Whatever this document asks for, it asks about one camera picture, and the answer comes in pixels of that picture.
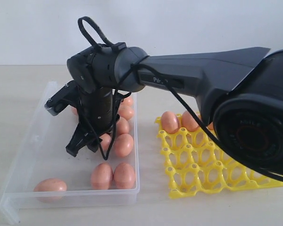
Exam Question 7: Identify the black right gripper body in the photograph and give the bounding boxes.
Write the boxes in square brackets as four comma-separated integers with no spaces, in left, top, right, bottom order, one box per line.
[76,88,113,134]

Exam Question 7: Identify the brown egg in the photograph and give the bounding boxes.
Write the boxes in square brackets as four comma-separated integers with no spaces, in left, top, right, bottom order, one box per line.
[181,111,199,132]
[114,134,134,158]
[116,117,130,135]
[118,105,134,121]
[33,178,67,203]
[121,96,134,106]
[207,122,214,130]
[161,111,179,134]
[100,133,111,153]
[71,107,78,116]
[91,162,113,190]
[114,162,136,189]

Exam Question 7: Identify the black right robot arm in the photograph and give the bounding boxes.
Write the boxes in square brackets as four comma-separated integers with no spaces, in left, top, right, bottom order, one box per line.
[67,46,283,181]

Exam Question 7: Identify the clear plastic storage box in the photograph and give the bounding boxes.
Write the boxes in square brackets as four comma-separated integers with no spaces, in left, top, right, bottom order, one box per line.
[0,81,140,225]

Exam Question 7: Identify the yellow plastic egg tray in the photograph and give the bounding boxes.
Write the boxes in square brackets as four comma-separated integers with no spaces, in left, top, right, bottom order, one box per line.
[155,117,283,199]

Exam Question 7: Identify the black camera cable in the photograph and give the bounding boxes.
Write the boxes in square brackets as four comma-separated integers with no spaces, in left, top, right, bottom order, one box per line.
[77,16,283,184]

